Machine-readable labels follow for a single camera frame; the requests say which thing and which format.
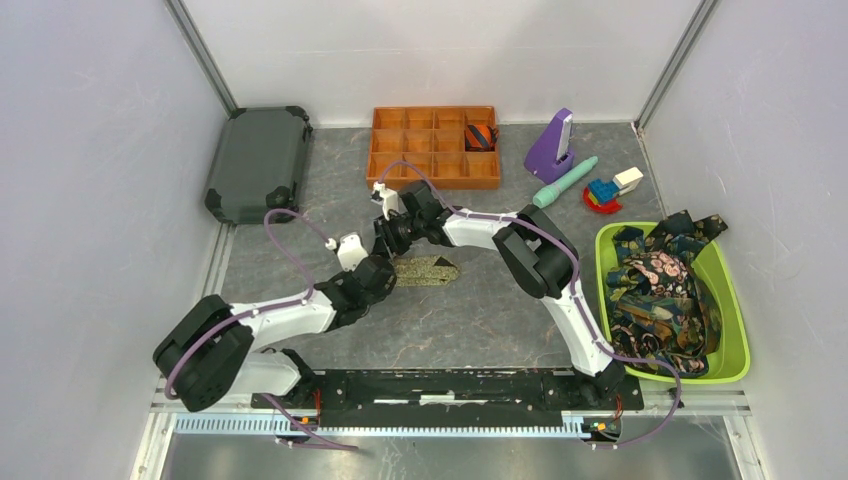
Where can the dark green hard case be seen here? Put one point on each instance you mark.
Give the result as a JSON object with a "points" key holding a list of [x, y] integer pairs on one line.
{"points": [[258, 164]]}

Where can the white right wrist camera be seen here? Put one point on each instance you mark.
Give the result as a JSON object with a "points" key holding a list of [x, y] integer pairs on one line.
{"points": [[386, 198]]}

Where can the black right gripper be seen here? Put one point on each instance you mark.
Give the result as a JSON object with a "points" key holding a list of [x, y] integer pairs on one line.
{"points": [[385, 241]]}

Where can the colourful toy brick boat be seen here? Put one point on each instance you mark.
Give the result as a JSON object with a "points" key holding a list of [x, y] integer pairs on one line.
{"points": [[602, 196]]}

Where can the green gold vine tie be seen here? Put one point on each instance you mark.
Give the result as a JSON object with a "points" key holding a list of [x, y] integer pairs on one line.
{"points": [[423, 271]]}

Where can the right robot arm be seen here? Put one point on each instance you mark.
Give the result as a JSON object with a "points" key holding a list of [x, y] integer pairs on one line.
{"points": [[541, 260]]}

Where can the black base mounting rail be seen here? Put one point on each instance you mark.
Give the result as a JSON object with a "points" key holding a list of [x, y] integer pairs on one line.
{"points": [[421, 398]]}

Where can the rolled orange striped tie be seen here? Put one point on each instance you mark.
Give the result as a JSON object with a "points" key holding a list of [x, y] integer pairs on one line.
{"points": [[480, 138]]}

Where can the black gold leaf tie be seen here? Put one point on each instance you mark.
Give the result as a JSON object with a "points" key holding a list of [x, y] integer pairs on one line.
{"points": [[681, 236]]}

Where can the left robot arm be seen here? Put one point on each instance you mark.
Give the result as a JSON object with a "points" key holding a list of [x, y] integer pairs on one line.
{"points": [[219, 348]]}

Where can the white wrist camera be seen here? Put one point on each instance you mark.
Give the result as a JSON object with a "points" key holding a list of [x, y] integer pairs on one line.
{"points": [[349, 250], [386, 198]]}

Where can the orange wooden compartment tray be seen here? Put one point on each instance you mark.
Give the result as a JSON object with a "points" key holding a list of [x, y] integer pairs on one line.
{"points": [[431, 139]]}

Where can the mint green cylinder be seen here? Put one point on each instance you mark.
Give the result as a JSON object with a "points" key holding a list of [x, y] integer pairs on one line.
{"points": [[551, 192]]}

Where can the navy orange floral tie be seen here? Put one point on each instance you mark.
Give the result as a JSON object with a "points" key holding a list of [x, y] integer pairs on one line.
{"points": [[680, 332]]}

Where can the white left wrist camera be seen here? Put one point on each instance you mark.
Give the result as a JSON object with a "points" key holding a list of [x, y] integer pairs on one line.
{"points": [[349, 250]]}

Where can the black pink rose tie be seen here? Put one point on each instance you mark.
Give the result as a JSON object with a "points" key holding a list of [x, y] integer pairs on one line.
{"points": [[659, 274]]}

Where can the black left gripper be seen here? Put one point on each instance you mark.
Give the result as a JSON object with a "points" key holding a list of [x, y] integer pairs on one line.
{"points": [[380, 295]]}

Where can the purple metronome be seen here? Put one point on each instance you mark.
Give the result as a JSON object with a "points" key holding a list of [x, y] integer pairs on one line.
{"points": [[552, 156]]}

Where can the lime green plastic bin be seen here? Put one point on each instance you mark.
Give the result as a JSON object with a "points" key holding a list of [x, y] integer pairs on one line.
{"points": [[731, 361]]}

